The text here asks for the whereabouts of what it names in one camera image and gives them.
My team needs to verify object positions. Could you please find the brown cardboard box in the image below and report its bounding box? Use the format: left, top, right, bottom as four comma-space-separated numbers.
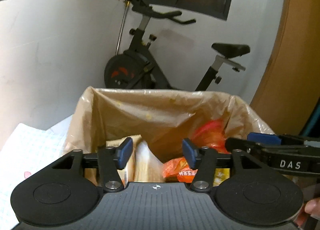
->
63, 87, 276, 186

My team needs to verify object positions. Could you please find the black exercise bike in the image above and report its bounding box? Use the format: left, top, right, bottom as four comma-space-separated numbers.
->
104, 0, 251, 92

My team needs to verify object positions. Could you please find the metal pole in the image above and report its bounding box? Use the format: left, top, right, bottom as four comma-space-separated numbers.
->
116, 1, 130, 55

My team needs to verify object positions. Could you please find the yellow snack bag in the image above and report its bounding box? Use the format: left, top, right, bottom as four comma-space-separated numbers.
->
213, 168, 230, 187

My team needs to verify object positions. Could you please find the blue plaid bed sheet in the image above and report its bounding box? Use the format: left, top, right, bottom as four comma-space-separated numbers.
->
1, 116, 72, 229

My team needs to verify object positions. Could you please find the beige orange snack bar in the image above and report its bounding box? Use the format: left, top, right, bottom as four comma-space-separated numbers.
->
106, 135, 142, 186

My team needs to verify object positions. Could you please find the clear plastic box liner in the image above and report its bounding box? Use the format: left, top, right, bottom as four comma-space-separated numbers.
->
63, 86, 276, 168

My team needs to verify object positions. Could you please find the red snack pouch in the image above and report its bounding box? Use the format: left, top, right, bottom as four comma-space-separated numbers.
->
191, 119, 228, 154

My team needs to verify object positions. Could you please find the floral pastel snack bag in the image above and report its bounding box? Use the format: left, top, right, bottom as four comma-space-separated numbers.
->
134, 141, 164, 183

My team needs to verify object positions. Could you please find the person right hand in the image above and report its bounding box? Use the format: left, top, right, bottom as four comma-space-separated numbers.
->
295, 197, 320, 226

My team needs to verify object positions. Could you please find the orange chip bag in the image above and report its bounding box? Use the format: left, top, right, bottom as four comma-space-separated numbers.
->
162, 157, 197, 183

